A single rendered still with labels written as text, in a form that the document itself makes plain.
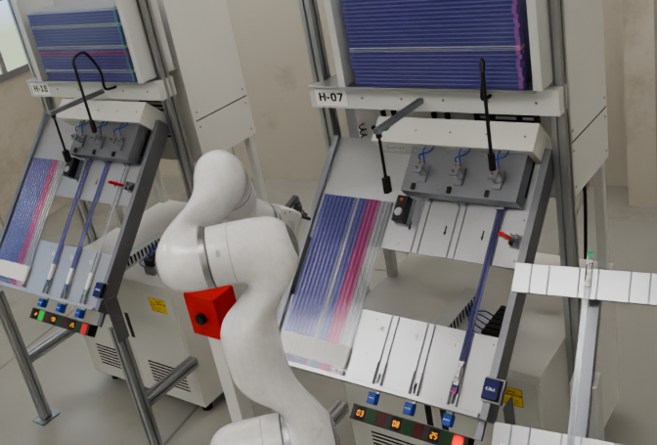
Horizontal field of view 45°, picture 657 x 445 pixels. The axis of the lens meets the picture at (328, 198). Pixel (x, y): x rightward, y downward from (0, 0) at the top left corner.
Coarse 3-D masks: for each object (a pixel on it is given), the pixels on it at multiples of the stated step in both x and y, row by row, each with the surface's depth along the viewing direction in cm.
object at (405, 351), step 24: (360, 336) 219; (384, 336) 215; (408, 336) 211; (432, 336) 207; (456, 336) 204; (480, 336) 201; (360, 360) 216; (384, 360) 212; (408, 360) 209; (432, 360) 205; (456, 360) 202; (480, 360) 198; (384, 384) 210; (408, 384) 206; (432, 384) 203; (480, 384) 196; (480, 408) 194
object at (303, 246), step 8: (336, 136) 248; (336, 144) 247; (328, 152) 247; (328, 160) 246; (328, 168) 245; (320, 184) 245; (320, 192) 243; (320, 200) 243; (312, 208) 243; (312, 216) 241; (312, 224) 241; (304, 232) 241; (304, 240) 240; (304, 248) 239; (304, 256) 240; (296, 272) 237; (296, 280) 238; (288, 288) 236; (288, 296) 235; (280, 312) 235; (280, 320) 234; (280, 328) 233
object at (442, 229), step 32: (352, 160) 243; (384, 160) 237; (352, 192) 239; (416, 224) 223; (448, 224) 217; (480, 224) 212; (512, 224) 207; (448, 256) 214; (480, 256) 209; (512, 256) 204
